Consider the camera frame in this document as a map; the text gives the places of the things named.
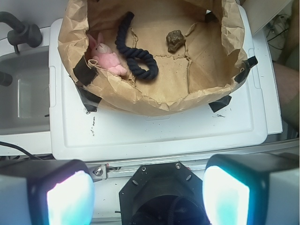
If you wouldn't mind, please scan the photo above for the dark blue rope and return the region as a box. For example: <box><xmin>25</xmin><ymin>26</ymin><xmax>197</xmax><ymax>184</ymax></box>
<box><xmin>115</xmin><ymin>11</ymin><xmax>159</xmax><ymax>81</ymax></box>

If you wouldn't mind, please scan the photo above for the grey faucet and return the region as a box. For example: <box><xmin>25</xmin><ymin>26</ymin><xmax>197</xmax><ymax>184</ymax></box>
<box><xmin>0</xmin><ymin>11</ymin><xmax>43</xmax><ymax>54</ymax></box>

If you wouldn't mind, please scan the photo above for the brown paper bag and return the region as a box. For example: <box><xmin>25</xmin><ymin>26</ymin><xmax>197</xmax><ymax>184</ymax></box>
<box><xmin>58</xmin><ymin>0</ymin><xmax>247</xmax><ymax>116</ymax></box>

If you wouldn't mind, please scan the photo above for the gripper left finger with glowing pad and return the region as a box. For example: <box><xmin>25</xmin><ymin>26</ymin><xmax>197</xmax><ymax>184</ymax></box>
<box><xmin>0</xmin><ymin>159</ymin><xmax>95</xmax><ymax>225</ymax></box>

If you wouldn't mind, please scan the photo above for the aluminium frame rail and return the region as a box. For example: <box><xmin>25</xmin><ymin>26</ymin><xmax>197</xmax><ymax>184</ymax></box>
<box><xmin>86</xmin><ymin>138</ymin><xmax>300</xmax><ymax>181</ymax></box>

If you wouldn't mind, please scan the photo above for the brown rock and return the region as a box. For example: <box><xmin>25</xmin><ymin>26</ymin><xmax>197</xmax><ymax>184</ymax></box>
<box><xmin>166</xmin><ymin>30</ymin><xmax>186</xmax><ymax>53</ymax></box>

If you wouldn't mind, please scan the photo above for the black tape strip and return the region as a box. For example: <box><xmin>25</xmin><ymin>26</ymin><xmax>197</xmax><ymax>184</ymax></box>
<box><xmin>209</xmin><ymin>95</ymin><xmax>232</xmax><ymax>113</ymax></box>
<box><xmin>73</xmin><ymin>56</ymin><xmax>98</xmax><ymax>86</ymax></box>
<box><xmin>75</xmin><ymin>84</ymin><xmax>102</xmax><ymax>112</ymax></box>
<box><xmin>234</xmin><ymin>56</ymin><xmax>258</xmax><ymax>86</ymax></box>

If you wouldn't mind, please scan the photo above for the black tape strip lower left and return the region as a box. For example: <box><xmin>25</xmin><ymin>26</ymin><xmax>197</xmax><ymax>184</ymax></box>
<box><xmin>75</xmin><ymin>84</ymin><xmax>102</xmax><ymax>112</ymax></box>

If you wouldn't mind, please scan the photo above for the thin black cable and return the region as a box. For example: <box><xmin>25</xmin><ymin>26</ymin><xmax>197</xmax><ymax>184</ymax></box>
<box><xmin>0</xmin><ymin>141</ymin><xmax>43</xmax><ymax>160</ymax></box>

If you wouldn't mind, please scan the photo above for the pink plush bunny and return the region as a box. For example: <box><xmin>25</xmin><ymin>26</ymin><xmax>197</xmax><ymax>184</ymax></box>
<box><xmin>87</xmin><ymin>32</ymin><xmax>128</xmax><ymax>76</ymax></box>

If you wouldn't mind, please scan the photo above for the black tape strip lower right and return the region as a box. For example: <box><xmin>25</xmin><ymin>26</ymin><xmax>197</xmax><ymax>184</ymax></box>
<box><xmin>209</xmin><ymin>95</ymin><xmax>232</xmax><ymax>113</ymax></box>

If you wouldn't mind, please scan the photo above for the black octagonal mount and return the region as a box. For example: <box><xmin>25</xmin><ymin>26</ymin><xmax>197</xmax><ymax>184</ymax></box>
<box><xmin>119</xmin><ymin>163</ymin><xmax>210</xmax><ymax>225</ymax></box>

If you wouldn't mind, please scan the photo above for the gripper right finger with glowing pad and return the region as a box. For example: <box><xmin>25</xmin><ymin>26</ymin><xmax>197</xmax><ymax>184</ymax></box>
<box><xmin>202</xmin><ymin>153</ymin><xmax>300</xmax><ymax>225</ymax></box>

